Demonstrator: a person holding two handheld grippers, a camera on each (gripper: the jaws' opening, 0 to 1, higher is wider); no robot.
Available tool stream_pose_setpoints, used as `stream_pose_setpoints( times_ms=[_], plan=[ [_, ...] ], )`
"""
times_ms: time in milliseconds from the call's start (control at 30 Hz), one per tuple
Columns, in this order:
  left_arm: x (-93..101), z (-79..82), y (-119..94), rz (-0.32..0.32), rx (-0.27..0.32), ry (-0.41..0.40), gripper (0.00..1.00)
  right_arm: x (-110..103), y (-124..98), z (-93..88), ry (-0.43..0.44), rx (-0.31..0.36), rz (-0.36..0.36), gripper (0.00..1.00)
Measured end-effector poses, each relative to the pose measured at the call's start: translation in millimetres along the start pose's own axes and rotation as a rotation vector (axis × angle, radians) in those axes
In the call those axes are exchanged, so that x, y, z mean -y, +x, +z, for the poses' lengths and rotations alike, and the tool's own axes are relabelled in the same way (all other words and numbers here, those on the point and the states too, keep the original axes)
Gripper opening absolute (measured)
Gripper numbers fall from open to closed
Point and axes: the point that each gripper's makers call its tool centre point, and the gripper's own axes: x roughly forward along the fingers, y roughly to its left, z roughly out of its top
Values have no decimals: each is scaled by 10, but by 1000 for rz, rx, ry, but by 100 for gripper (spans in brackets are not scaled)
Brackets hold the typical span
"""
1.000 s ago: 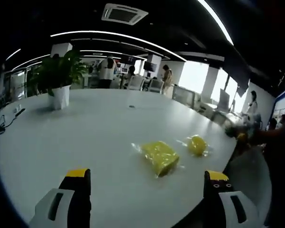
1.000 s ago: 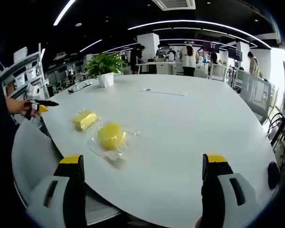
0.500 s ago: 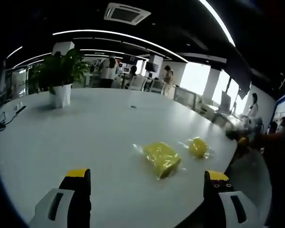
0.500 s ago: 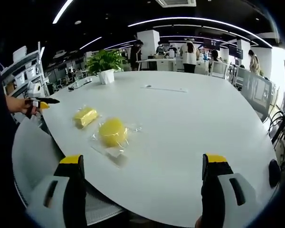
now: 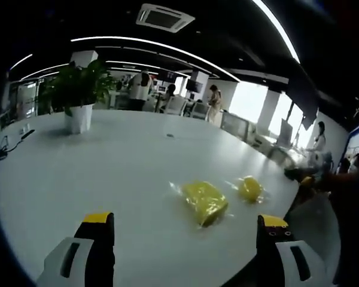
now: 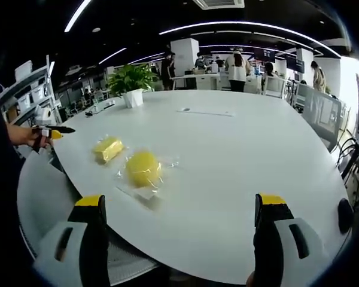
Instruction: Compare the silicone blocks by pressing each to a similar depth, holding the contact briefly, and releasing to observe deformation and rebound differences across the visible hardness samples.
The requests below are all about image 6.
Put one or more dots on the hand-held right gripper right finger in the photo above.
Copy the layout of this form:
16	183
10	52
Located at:
282	248

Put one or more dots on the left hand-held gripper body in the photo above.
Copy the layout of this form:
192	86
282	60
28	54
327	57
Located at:
45	115

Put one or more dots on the small white box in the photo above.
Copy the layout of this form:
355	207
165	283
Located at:
104	104

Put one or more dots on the black chair armrest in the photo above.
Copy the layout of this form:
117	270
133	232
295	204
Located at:
345	215

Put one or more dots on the round yellow packaged cake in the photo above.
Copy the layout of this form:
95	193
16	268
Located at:
143	169

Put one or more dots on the white faceted plant pot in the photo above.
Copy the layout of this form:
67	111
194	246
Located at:
133	98

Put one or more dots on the ceiling air vent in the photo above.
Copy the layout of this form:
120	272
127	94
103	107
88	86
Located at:
218	3

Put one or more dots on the person's left hand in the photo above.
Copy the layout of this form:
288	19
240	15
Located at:
24	136

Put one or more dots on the metal storage shelf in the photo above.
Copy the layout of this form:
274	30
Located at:
30	89

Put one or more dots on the clear silicone block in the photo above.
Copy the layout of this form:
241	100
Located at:
143	197

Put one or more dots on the rectangular yellow packaged cake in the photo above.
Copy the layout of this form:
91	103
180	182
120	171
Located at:
107	149

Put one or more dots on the grey mesh office chair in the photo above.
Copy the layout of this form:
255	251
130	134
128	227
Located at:
39	194
321	112

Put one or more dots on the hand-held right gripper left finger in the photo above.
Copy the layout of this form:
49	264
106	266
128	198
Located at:
77	248

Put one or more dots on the flat white sheet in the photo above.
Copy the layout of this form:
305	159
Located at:
206	112

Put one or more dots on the green potted plant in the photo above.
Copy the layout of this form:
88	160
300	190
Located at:
131	78

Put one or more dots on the person's right hand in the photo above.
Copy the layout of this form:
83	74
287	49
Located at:
251	280

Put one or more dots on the white office desk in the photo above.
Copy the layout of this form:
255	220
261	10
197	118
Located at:
197	80

